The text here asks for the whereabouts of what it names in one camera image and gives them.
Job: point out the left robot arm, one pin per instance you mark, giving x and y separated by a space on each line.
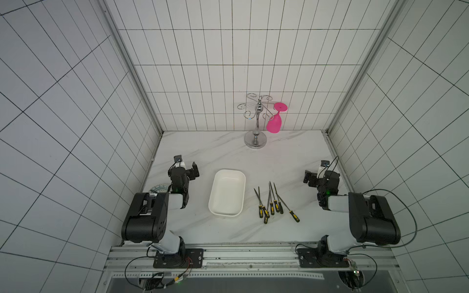
146 219

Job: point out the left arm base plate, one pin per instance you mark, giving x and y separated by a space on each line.
191 258

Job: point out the chrome glass holder stand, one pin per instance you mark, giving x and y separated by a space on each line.
254 107

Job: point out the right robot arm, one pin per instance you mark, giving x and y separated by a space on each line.
371 221

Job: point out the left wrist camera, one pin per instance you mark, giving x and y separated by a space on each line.
179 162

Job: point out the file tool yellow black handle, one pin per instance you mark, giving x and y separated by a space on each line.
261 207

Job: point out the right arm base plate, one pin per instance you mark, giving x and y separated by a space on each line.
314 259

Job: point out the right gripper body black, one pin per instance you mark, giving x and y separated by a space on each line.
312 179

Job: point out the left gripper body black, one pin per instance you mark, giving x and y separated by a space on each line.
186 184

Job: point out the pink plastic wine glass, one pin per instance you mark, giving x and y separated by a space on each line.
274 124

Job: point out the white plastic storage box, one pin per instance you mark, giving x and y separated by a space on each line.
227 193

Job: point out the patterned round plate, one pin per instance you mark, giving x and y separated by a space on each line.
160 188

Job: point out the aluminium mounting rail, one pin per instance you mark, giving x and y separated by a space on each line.
246 260

